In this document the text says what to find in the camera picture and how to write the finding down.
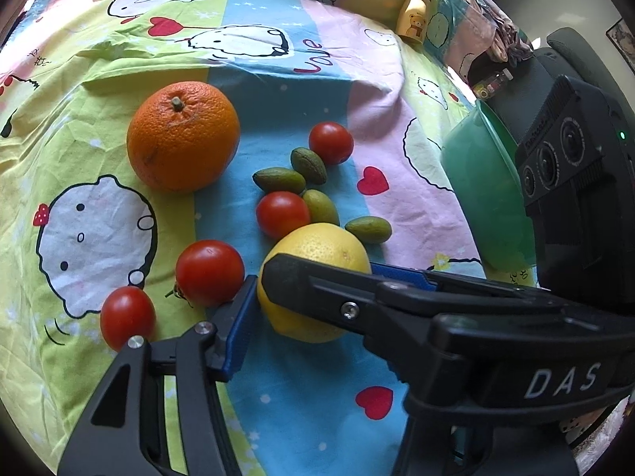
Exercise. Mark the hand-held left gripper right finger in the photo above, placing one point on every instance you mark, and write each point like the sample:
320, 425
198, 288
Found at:
496, 451

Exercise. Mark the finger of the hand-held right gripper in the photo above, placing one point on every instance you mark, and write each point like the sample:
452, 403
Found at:
317, 287
402, 273

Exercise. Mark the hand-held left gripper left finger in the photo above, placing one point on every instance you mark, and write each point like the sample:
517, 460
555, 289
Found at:
235, 327

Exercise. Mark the yellow lemon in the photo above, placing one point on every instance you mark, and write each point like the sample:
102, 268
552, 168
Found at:
317, 245

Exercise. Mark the large red tomato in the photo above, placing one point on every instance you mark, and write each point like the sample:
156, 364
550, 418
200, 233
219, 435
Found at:
210, 272

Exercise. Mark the small red tomato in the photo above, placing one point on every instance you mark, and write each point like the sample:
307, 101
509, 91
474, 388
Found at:
283, 214
331, 143
127, 317

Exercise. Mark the green plastic bowl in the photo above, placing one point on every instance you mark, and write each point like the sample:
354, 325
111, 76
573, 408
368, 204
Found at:
481, 183

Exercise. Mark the large orange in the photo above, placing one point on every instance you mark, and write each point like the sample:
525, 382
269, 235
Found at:
183, 136

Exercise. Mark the green olive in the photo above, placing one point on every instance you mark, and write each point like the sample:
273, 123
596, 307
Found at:
368, 229
321, 207
279, 180
308, 165

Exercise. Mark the small clear bottle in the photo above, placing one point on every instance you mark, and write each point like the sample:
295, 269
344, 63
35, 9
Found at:
493, 83

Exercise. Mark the dark grey chair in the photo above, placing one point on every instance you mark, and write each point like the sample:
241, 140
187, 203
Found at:
570, 44

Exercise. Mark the pink crumpled cloth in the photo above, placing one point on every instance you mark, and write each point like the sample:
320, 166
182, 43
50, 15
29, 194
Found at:
496, 20

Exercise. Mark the cartoon printed bed sheet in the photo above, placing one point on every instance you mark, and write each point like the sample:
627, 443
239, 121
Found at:
99, 109

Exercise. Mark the yellow bear bottle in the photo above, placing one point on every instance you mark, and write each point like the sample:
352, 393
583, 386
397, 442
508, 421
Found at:
412, 15

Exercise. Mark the framed wall picture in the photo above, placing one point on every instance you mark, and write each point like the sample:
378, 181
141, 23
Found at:
622, 39

